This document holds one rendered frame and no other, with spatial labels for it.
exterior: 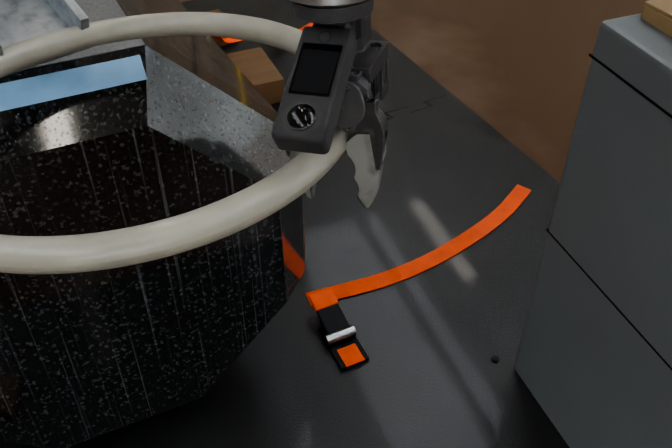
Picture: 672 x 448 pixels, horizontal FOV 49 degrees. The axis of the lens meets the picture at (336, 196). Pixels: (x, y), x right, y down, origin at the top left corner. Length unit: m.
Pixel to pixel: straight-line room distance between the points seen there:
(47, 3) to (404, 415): 1.05
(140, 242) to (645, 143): 0.78
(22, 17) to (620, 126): 0.86
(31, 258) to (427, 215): 1.53
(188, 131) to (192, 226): 0.56
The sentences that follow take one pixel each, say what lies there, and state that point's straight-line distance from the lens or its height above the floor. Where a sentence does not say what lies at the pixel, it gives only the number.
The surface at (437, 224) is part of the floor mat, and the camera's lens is 2.01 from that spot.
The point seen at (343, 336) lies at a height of 0.04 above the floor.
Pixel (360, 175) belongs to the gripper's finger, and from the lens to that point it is 0.70.
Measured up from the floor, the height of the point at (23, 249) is 0.95.
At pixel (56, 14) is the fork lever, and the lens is 1.07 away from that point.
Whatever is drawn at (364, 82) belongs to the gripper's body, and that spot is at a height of 1.01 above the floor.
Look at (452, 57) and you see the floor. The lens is 2.81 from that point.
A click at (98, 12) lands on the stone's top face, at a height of 0.83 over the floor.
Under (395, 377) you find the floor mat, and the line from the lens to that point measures 1.66.
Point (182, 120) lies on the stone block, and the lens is 1.14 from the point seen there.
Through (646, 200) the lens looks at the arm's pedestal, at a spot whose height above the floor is 0.65.
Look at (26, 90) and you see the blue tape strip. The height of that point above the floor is 0.81.
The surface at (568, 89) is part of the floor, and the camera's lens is 2.70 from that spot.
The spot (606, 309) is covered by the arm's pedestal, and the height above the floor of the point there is 0.40.
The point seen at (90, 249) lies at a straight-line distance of 0.60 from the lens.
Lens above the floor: 1.35
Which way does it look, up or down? 40 degrees down
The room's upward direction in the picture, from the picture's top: straight up
